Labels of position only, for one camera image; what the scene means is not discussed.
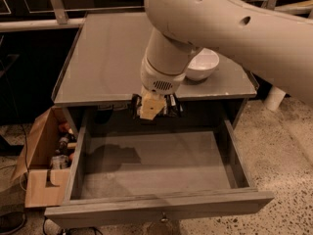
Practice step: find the dark bottle in box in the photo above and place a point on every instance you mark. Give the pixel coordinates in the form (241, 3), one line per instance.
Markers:
(64, 140)

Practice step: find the metal railing frame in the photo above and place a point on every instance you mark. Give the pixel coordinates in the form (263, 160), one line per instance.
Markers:
(24, 15)

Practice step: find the black rxbar chocolate wrapper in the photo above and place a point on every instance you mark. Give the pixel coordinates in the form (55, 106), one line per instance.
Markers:
(172, 108)

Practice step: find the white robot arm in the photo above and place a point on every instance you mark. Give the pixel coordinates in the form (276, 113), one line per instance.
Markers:
(275, 46)

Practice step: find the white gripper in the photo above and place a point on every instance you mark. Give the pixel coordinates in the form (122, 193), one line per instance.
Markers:
(158, 79)

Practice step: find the grey open top drawer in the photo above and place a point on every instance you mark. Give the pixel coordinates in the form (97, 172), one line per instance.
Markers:
(127, 170)

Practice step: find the clear jar in box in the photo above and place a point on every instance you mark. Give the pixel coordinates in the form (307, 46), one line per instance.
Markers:
(60, 162)

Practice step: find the white ceramic bowl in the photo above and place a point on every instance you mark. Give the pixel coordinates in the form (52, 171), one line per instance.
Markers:
(203, 65)

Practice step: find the metal drawer knob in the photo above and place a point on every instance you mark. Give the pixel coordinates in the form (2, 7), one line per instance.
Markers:
(164, 218)

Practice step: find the grey cabinet with counter top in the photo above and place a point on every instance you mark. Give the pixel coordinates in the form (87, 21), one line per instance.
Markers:
(105, 62)

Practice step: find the cardboard box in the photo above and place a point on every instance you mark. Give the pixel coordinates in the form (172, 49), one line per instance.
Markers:
(45, 187)

